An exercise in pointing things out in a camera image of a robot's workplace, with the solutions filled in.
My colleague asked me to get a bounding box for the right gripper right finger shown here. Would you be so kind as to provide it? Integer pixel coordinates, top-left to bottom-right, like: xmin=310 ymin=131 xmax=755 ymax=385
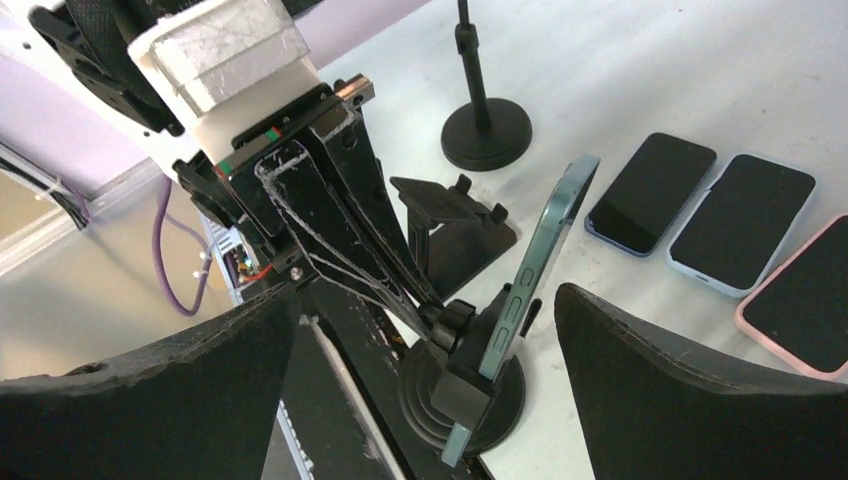
xmin=554 ymin=283 xmax=847 ymax=479

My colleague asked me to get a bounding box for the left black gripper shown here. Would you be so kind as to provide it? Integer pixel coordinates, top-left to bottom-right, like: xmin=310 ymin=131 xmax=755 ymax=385
xmin=173 ymin=75 xmax=443 ymax=336

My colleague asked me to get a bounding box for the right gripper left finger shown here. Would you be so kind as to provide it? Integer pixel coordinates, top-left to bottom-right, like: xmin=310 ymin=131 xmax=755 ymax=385
xmin=1 ymin=287 xmax=299 ymax=479

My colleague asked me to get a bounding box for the black round-base phone stand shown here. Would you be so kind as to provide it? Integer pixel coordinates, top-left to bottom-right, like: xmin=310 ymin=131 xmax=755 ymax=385
xmin=441 ymin=1 xmax=533 ymax=172

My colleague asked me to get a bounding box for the pink phone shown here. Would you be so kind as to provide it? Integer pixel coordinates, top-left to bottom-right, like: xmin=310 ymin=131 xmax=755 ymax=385
xmin=734 ymin=214 xmax=847 ymax=380

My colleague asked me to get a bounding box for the light blue phone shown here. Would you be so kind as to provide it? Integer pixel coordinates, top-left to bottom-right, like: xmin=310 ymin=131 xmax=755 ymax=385
xmin=666 ymin=153 xmax=817 ymax=298

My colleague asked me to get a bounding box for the black gooseneck phone stand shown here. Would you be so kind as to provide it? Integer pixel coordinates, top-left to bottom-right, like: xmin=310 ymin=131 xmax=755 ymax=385
xmin=398 ymin=283 xmax=526 ymax=458

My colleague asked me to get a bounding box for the teal phone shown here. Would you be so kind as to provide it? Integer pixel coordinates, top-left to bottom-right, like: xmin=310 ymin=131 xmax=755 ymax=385
xmin=432 ymin=154 xmax=600 ymax=467

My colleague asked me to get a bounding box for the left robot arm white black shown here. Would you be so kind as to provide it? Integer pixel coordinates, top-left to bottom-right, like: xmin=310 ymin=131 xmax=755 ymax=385
xmin=25 ymin=1 xmax=441 ymax=335

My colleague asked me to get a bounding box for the black folding phone stand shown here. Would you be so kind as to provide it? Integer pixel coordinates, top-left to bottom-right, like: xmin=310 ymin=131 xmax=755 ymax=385
xmin=390 ymin=174 xmax=517 ymax=300

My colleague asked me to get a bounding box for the left controller board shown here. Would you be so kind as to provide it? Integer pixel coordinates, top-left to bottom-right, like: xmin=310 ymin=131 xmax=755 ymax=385
xmin=224 ymin=255 xmax=272 ymax=287

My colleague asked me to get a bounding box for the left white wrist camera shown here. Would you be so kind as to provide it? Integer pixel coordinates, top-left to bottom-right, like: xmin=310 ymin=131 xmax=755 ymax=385
xmin=128 ymin=0 xmax=321 ymax=162

